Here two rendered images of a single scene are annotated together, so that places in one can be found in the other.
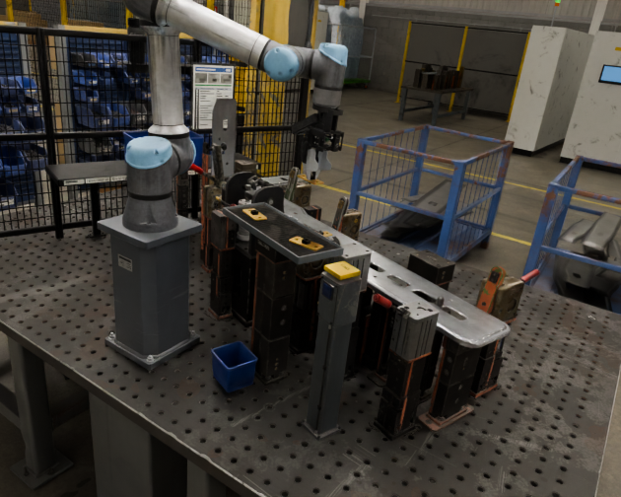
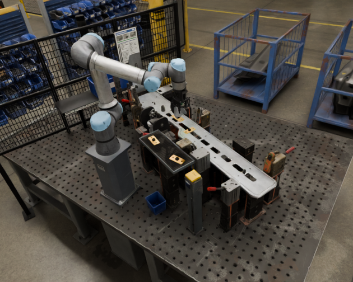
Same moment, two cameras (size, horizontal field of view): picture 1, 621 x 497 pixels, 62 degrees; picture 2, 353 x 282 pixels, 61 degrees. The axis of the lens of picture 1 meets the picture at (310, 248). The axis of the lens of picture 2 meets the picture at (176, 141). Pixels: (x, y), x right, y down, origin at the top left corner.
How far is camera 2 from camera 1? 61 cm
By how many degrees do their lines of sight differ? 17
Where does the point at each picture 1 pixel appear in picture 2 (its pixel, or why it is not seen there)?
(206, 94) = (124, 45)
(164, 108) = (103, 97)
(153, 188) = (106, 137)
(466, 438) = (260, 228)
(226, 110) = (135, 59)
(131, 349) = (111, 198)
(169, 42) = not seen: hidden behind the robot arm
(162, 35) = not seen: hidden behind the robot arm
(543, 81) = not seen: outside the picture
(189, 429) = (140, 235)
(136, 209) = (100, 146)
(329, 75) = (177, 76)
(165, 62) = (98, 77)
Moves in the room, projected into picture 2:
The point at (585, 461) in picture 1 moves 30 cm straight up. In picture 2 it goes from (314, 234) to (326, 200)
